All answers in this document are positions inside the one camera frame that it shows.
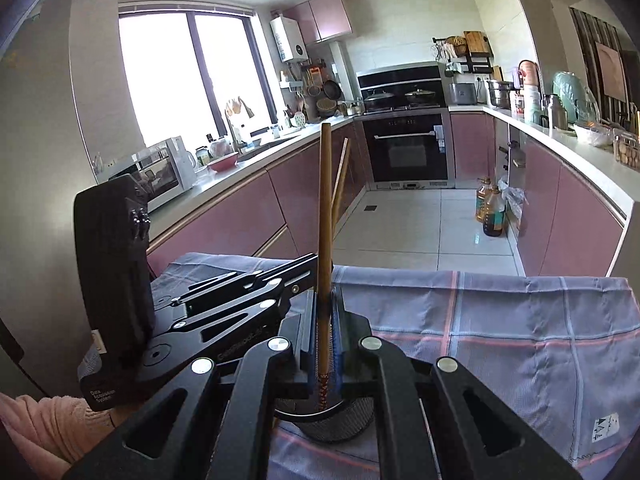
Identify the kitchen window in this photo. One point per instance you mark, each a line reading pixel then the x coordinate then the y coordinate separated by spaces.
pixel 195 74

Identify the cooking oil bottle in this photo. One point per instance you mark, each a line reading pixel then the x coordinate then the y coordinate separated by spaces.
pixel 483 192

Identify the black range hood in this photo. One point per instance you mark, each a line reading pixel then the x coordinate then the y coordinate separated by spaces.
pixel 402 79

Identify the white water heater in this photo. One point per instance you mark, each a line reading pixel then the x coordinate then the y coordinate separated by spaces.
pixel 288 39

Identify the grey plaid tablecloth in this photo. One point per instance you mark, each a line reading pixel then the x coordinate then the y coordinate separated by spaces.
pixel 563 353

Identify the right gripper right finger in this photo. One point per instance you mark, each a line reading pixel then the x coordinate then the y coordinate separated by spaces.
pixel 436 420

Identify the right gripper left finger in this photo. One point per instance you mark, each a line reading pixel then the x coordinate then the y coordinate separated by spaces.
pixel 210 421

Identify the mint green appliance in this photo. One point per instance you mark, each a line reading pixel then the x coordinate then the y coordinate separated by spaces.
pixel 575 97

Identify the wall spice rack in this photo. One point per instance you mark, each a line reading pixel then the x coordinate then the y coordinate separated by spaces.
pixel 468 53

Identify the dark soy sauce bottle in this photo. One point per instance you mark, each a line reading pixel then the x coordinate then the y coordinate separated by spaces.
pixel 494 211

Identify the steel stock pot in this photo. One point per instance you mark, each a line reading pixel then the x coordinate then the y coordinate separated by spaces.
pixel 498 93

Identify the pink bowl on counter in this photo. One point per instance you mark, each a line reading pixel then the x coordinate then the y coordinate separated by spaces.
pixel 223 163

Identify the pink wall cabinet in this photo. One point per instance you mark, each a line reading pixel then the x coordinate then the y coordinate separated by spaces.
pixel 320 20

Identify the left hand pink sleeve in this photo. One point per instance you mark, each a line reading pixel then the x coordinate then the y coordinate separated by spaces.
pixel 42 439

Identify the black mesh utensil holder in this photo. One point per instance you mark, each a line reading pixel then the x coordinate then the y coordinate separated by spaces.
pixel 342 421

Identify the black built-in oven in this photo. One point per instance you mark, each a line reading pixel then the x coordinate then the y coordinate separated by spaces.
pixel 408 150

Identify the white microwave oven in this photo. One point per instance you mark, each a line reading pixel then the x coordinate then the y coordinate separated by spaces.
pixel 164 170

